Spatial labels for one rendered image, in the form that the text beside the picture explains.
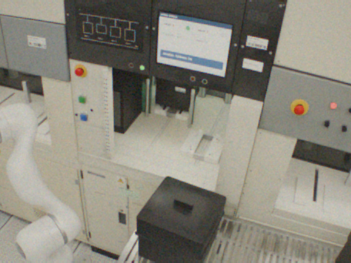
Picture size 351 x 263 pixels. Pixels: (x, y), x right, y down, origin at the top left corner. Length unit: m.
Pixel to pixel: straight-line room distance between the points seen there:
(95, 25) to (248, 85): 0.67
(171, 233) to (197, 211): 0.15
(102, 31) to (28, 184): 0.73
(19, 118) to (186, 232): 0.73
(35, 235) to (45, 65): 0.89
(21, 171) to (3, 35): 0.91
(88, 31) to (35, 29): 0.28
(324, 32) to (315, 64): 0.13
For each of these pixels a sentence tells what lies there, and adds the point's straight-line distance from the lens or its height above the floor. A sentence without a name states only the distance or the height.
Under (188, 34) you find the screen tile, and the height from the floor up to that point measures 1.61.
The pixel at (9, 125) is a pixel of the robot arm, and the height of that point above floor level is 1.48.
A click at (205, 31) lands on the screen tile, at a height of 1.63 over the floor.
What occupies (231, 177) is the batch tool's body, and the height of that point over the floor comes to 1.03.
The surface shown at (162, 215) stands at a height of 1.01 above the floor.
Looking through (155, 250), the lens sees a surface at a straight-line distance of 1.59.
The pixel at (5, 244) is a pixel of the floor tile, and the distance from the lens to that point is 2.83.
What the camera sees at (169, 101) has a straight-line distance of 2.25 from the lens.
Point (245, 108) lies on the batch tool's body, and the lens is 1.47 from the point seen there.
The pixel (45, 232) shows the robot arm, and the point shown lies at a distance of 1.26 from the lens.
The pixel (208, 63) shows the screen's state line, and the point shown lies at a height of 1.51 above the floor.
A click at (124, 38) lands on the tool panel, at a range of 1.58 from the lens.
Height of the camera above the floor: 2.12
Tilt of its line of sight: 40 degrees down
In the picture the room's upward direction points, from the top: 6 degrees clockwise
